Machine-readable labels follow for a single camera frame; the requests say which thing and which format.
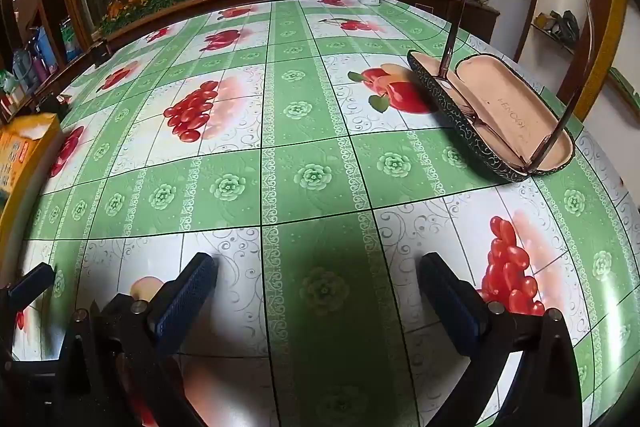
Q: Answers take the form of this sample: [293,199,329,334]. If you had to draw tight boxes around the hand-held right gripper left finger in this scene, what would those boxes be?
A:
[50,252,217,427]

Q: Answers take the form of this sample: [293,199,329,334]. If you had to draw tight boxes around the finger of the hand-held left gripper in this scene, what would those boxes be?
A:
[0,357,68,427]
[0,263,56,323]

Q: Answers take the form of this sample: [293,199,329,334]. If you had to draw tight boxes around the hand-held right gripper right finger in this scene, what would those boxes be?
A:
[419,252,583,427]

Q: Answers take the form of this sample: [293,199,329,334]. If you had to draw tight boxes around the yellow cardboard box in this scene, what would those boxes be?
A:
[0,112,63,258]

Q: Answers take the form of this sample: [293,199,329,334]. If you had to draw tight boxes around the large black box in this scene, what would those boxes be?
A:
[30,94,76,115]

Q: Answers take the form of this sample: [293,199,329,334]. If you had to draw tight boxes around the dark patterned glasses case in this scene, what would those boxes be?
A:
[407,49,576,182]

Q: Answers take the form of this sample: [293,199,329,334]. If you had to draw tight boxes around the green fruit-print tablecloth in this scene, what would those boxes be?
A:
[10,0,640,427]

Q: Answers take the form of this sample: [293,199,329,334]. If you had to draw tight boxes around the brown eyeglasses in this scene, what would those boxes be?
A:
[435,0,598,175]

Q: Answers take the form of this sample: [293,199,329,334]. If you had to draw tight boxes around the small black box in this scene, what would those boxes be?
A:
[90,39,112,65]

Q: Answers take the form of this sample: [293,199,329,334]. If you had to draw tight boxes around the green packet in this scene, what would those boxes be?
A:
[60,17,83,60]

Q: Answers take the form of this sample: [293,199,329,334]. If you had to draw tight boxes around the wooden shelf unit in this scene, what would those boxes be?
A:
[0,0,101,118]

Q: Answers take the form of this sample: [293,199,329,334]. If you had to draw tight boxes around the black bag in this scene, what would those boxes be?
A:
[532,9,581,45]

